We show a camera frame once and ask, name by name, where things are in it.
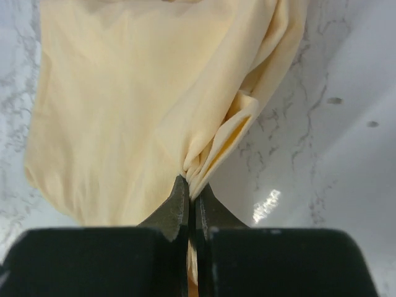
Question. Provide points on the cream yellow t shirt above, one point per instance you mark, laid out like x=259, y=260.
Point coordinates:
x=132, y=94

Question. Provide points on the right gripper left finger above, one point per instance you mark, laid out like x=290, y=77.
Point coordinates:
x=149, y=259

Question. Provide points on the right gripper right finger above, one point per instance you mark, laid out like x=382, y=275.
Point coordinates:
x=236, y=260

